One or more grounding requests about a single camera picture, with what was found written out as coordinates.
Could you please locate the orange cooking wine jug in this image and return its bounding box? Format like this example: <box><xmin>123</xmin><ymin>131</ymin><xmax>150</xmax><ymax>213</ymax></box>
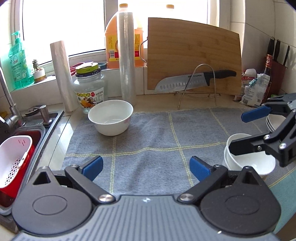
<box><xmin>105</xmin><ymin>13</ymin><xmax>144</xmax><ymax>69</ymax></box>

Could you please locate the grey checked dish mat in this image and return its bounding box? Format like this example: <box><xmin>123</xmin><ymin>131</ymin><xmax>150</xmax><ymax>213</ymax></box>
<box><xmin>61</xmin><ymin>106</ymin><xmax>296</xmax><ymax>235</ymax></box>

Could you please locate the large white fruit plate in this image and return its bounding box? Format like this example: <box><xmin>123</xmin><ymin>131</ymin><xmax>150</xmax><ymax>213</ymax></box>
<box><xmin>265</xmin><ymin>114</ymin><xmax>285</xmax><ymax>132</ymax></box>

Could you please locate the tall cling film roll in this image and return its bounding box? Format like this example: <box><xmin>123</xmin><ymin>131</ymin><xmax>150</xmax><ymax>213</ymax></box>
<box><xmin>117</xmin><ymin>10</ymin><xmax>137</xmax><ymax>105</ymax></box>

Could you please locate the dark red knife block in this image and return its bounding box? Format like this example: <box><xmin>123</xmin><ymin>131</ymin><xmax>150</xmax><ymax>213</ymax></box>
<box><xmin>267</xmin><ymin>37</ymin><xmax>290</xmax><ymax>98</ymax></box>

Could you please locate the dark vinegar bottle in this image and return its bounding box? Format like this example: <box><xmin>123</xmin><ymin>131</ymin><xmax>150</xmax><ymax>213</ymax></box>
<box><xmin>260</xmin><ymin>53</ymin><xmax>274</xmax><ymax>105</ymax></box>

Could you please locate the black handled kitchen knife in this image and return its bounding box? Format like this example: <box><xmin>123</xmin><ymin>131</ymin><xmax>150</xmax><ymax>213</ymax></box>
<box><xmin>154</xmin><ymin>70</ymin><xmax>236</xmax><ymax>93</ymax></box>

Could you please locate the small potted plant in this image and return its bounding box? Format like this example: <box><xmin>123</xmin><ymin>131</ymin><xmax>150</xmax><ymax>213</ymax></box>
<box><xmin>32</xmin><ymin>59</ymin><xmax>47</xmax><ymax>83</ymax></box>

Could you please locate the stainless steel sink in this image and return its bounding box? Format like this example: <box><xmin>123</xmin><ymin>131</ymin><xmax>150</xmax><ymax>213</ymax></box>
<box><xmin>1</xmin><ymin>110</ymin><xmax>64</xmax><ymax>233</ymax></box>

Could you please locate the white floral bowl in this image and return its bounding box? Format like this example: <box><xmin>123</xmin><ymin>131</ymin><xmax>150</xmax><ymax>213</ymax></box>
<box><xmin>88</xmin><ymin>99</ymin><xmax>133</xmax><ymax>137</ymax></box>
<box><xmin>225</xmin><ymin>133</ymin><xmax>276</xmax><ymax>179</ymax></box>
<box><xmin>223</xmin><ymin>148</ymin><xmax>233</xmax><ymax>171</ymax></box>

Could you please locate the metal wire board stand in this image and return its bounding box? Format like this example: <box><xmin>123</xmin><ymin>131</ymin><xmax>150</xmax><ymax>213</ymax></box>
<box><xmin>177</xmin><ymin>63</ymin><xmax>220</xmax><ymax>110</ymax></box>

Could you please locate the red plastic basin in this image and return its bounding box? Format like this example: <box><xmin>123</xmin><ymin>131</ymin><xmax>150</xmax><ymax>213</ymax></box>
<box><xmin>1</xmin><ymin>131</ymin><xmax>41</xmax><ymax>209</ymax></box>

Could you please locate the sink soap dispenser pump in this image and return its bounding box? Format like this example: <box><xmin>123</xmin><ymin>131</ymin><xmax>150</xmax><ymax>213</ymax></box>
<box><xmin>25</xmin><ymin>105</ymin><xmax>53</xmax><ymax>126</ymax></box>

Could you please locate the white plastic strainer basket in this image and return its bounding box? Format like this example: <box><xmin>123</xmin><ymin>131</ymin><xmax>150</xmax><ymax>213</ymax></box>
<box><xmin>1</xmin><ymin>135</ymin><xmax>35</xmax><ymax>196</ymax></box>

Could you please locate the glass jar with green lid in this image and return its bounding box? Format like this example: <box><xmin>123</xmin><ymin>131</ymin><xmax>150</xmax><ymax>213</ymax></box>
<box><xmin>72</xmin><ymin>62</ymin><xmax>108</xmax><ymax>114</ymax></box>

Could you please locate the white clipped food bag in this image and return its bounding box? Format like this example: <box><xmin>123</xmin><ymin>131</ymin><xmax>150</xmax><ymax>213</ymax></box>
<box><xmin>240</xmin><ymin>73</ymin><xmax>270</xmax><ymax>107</ymax></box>

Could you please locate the green dish soap bottle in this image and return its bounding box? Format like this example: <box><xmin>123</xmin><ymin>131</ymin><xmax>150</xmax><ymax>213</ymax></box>
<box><xmin>9</xmin><ymin>31</ymin><xmax>34</xmax><ymax>89</ymax></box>

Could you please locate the red white food bag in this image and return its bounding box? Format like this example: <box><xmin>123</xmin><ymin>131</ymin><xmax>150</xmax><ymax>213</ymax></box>
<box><xmin>233</xmin><ymin>68</ymin><xmax>257</xmax><ymax>101</ymax></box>

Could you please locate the bamboo cutting board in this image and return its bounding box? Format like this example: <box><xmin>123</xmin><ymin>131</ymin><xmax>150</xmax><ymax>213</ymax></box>
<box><xmin>147</xmin><ymin>18</ymin><xmax>242</xmax><ymax>95</ymax></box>

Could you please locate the steel kitchen faucet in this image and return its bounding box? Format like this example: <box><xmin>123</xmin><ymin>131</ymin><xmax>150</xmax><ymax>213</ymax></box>
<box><xmin>1</xmin><ymin>68</ymin><xmax>26</xmax><ymax>143</ymax></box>

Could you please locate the short white plastic roll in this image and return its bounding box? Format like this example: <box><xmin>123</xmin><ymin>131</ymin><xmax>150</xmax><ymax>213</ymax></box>
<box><xmin>50</xmin><ymin>41</ymin><xmax>78</xmax><ymax>112</ymax></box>

